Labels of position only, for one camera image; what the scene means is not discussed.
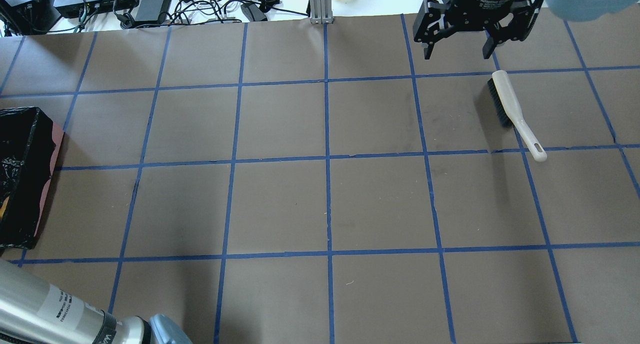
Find bin with black bag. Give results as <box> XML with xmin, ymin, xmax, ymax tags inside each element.
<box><xmin>0</xmin><ymin>107</ymin><xmax>64</xmax><ymax>249</ymax></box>

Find white hand brush black bristles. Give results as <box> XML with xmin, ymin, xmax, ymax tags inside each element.
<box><xmin>487</xmin><ymin>69</ymin><xmax>547</xmax><ymax>162</ymax></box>

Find aluminium frame post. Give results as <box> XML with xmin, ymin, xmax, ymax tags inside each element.
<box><xmin>309</xmin><ymin>0</ymin><xmax>334</xmax><ymax>24</ymax></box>

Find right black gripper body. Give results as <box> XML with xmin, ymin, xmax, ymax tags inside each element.
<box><xmin>413</xmin><ymin>0</ymin><xmax>544</xmax><ymax>43</ymax></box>

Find black power adapter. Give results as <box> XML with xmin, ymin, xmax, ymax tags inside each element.
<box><xmin>134</xmin><ymin>0</ymin><xmax>171</xmax><ymax>27</ymax></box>

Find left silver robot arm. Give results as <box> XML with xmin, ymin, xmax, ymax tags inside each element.
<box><xmin>0</xmin><ymin>260</ymin><xmax>191</xmax><ymax>344</ymax></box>

